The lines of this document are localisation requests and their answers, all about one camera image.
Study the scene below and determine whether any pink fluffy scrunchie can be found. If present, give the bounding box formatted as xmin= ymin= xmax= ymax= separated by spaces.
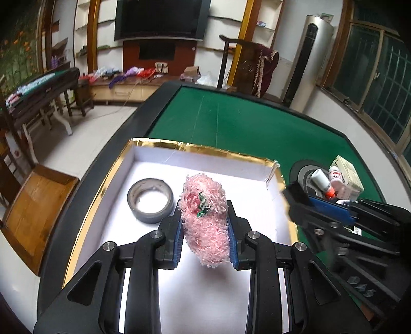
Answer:
xmin=178 ymin=174 xmax=230 ymax=268

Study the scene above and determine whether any grey tape roll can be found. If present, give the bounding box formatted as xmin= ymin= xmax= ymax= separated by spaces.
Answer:
xmin=127 ymin=178 xmax=174 ymax=224

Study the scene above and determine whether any beige cardboard box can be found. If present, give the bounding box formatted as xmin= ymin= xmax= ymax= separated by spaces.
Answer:
xmin=332 ymin=155 xmax=364 ymax=201

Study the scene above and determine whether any round silver table console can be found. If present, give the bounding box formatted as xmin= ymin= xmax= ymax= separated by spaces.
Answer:
xmin=289 ymin=159 xmax=328 ymax=199

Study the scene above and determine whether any white bottle orange cap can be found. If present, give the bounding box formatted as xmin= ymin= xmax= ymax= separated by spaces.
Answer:
xmin=311 ymin=168 xmax=335 ymax=199

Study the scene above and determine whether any small white red-label bottle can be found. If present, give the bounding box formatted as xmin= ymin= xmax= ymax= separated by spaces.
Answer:
xmin=329 ymin=166 xmax=344 ymax=191

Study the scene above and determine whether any white tray gold rim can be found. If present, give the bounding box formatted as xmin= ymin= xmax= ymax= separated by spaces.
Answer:
xmin=66 ymin=138 xmax=297 ymax=333

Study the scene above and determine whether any dark wooden chair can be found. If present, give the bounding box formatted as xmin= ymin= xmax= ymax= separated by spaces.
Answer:
xmin=216 ymin=34 xmax=280 ymax=99

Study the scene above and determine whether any window with metal grille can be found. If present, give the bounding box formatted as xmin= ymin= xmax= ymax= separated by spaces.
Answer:
xmin=315 ymin=0 xmax=411 ymax=162

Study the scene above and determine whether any wooden tv cabinet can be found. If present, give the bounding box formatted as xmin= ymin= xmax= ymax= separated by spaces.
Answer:
xmin=91 ymin=39 xmax=197 ymax=104

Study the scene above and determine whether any black flat television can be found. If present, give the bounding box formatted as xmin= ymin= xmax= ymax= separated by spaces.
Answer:
xmin=114 ymin=0 xmax=211 ymax=40

